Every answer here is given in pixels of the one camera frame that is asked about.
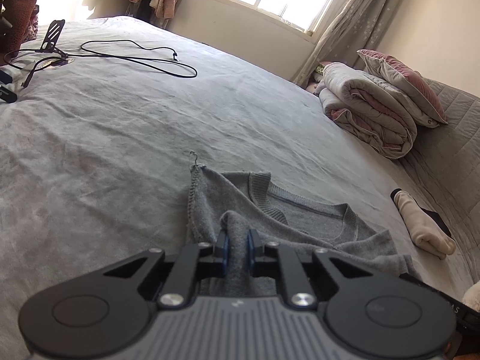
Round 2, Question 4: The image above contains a grey knit sweater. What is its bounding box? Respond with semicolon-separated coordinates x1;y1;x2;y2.
187;164;419;297

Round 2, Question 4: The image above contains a white plush toy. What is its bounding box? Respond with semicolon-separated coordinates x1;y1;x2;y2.
462;282;480;312

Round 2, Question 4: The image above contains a black phone stand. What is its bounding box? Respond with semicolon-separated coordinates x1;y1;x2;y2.
37;19;65;54

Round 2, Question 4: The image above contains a person in red jacket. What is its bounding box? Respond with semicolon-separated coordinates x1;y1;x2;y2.
1;0;37;57

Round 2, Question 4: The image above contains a folded beige garment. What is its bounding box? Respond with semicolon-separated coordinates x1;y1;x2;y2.
391;189;456;260

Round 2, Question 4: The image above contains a grey bed sheet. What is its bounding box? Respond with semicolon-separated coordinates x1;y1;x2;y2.
1;16;474;359

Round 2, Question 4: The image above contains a grey quilted headboard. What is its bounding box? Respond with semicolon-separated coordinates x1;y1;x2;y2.
401;79;479;281

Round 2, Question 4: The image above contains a folded grey pink quilt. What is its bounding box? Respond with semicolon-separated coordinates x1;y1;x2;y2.
319;63;422;159

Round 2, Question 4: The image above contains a pink grey pillow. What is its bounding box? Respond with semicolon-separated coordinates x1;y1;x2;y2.
357;49;448;128

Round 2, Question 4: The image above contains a grey curtain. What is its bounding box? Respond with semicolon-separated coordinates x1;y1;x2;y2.
292;0;403;87

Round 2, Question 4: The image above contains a black cable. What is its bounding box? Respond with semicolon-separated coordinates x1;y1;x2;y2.
3;39;199;89

